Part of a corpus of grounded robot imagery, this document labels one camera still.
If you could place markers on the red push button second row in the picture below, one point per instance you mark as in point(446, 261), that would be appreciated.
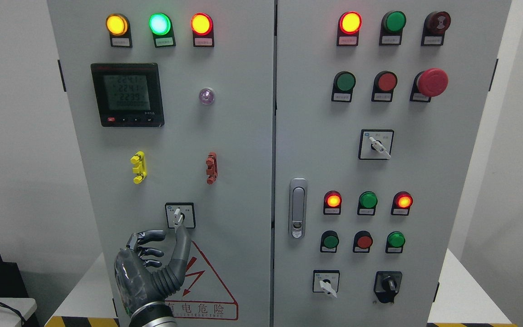
point(383, 86)

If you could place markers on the red lit indicator lower right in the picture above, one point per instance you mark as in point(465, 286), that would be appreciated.
point(402, 203)

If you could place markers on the dark red buzzer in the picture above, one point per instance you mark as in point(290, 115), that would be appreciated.
point(434, 28)

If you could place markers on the white rotary switch door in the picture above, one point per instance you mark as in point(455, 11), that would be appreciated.
point(180, 214)

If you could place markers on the yellow terminal connector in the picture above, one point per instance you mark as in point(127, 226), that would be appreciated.
point(139, 167)

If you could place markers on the red electric hazard warning sticker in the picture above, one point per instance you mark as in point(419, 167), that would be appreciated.
point(203, 294)

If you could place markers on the silver door handle lock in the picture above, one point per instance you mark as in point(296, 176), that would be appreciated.
point(297, 207)

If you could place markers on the red indicator light left door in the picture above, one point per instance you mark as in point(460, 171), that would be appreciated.
point(202, 30)

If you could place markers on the green push button lower left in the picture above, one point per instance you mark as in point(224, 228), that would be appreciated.
point(329, 242)

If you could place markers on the grey cabinet door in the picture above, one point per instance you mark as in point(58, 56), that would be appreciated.
point(233, 215)
point(318, 140)

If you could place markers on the red emergency stop button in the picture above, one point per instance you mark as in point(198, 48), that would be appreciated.
point(429, 83)

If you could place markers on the small clear purple lamp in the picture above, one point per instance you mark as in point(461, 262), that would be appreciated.
point(206, 96)

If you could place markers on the green push button top row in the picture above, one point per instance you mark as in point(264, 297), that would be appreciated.
point(391, 28)

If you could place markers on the grey cabinet right door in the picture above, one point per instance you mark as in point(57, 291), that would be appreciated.
point(318, 140)

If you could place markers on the red push button lower middle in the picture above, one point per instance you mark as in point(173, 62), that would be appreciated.
point(362, 242)

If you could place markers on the green push button second row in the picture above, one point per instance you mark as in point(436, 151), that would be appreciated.
point(343, 85)

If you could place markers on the red lit indicator lower left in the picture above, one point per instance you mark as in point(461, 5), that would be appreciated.
point(332, 203)

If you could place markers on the white rotary switch upper right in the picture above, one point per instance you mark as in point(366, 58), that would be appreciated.
point(375, 144)

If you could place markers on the yellow indicator light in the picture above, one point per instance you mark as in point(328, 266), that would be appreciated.
point(119, 31)

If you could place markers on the green indicator lower middle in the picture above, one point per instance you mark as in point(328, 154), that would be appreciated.
point(367, 203)

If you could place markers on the white rotary switch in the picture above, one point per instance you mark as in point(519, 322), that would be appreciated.
point(375, 144)
point(326, 282)

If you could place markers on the white rotary switch bottom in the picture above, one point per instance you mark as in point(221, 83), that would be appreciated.
point(326, 282)

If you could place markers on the red terminal connector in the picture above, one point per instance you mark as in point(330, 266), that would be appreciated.
point(211, 168)

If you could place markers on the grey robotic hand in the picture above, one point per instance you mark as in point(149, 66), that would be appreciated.
point(142, 282)

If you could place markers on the green lit indicator light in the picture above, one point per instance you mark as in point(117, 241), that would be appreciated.
point(162, 30)

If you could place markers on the white box bottom left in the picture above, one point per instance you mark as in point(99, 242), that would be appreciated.
point(26, 306)

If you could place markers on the green push button lower right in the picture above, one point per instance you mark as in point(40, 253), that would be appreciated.
point(395, 243)

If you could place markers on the black selector knob switch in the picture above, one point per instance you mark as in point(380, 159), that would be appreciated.
point(387, 285)

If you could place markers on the red lit indicator top right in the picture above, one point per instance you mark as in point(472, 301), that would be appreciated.
point(348, 29)

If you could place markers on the black digital power meter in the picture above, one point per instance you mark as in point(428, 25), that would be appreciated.
point(128, 95)

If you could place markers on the red lit indicator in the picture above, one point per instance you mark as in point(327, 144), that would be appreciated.
point(332, 203)
point(402, 203)
point(348, 29)

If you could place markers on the grey cabinet left door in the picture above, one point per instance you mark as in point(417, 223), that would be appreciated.
point(233, 215)

